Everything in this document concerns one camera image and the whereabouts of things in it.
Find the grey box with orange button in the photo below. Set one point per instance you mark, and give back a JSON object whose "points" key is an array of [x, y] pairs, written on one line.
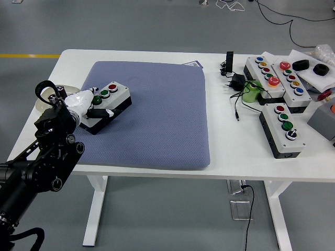
{"points": [[322, 120]]}

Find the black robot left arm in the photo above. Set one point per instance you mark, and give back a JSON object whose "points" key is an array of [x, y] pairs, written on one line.
{"points": [[52, 162]]}

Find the translucent tape roll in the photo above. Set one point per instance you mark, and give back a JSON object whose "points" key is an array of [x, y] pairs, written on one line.
{"points": [[71, 90]]}

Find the white table leg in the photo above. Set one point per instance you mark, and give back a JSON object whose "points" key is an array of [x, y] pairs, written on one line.
{"points": [[95, 209], [281, 222]]}

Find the three-button grey control box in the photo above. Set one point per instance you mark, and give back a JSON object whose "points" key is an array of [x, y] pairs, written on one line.
{"points": [[120, 98]]}

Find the blue-grey textured mat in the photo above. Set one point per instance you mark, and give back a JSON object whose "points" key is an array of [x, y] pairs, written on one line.
{"points": [[162, 117]]}

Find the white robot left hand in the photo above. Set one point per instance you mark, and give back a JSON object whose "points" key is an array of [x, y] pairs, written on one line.
{"points": [[78, 100]]}

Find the four-button box with selector switch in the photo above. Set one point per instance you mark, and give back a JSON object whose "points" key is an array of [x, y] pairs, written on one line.
{"points": [[295, 146]]}

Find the loose red mushroom button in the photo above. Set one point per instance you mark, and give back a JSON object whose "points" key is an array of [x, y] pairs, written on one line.
{"points": [[324, 95]]}

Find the clear plastic bracket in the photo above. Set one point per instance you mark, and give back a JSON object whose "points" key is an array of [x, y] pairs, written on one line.
{"points": [[240, 210], [235, 187]]}

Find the black power adapter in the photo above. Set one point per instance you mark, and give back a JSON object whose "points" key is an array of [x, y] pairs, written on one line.
{"points": [[238, 79]]}

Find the clear plastic bag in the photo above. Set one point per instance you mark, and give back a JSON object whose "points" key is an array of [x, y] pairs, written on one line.
{"points": [[325, 53]]}

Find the large white foam sheet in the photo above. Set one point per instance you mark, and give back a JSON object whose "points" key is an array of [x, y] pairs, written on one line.
{"points": [[314, 81]]}

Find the green tape roll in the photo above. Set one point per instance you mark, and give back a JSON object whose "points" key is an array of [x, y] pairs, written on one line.
{"points": [[248, 96]]}

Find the black upright rectangular device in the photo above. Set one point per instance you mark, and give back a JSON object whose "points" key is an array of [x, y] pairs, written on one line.
{"points": [[229, 61]]}

